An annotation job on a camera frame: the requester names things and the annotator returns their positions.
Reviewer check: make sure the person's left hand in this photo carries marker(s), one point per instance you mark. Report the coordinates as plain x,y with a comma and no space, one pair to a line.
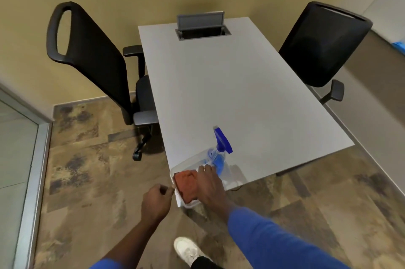
155,204

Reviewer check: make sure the person's right hand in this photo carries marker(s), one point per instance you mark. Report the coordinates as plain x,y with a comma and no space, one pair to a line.
210,189

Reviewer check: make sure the person's right fingers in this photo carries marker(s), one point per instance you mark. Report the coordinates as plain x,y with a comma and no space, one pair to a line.
208,169

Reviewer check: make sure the person's left fingers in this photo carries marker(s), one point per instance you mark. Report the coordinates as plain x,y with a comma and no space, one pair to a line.
166,189

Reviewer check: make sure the orange cleaning cloth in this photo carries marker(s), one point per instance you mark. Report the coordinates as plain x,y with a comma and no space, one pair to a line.
186,185

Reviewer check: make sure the clear plastic tray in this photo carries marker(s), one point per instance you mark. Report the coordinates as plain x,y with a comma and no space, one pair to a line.
186,164

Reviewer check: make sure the person's left forearm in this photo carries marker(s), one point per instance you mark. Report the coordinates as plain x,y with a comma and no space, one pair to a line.
126,243

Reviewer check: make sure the person's right forearm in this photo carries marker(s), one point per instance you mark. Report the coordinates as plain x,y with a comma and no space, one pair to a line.
269,240

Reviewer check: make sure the blue spray bottle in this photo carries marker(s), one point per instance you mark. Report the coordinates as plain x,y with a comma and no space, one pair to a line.
219,158

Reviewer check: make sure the white shoe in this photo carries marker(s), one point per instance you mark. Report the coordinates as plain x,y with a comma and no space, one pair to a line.
188,249

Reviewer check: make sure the black trouser leg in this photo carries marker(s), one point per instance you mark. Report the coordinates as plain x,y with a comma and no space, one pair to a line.
204,263

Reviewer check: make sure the black mesh office chair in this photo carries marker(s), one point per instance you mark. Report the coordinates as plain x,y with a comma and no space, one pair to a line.
319,44

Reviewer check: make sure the blue object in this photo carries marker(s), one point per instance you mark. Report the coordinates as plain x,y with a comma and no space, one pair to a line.
399,48

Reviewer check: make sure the glass door with metal frame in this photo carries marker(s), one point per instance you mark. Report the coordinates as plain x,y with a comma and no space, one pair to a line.
22,167

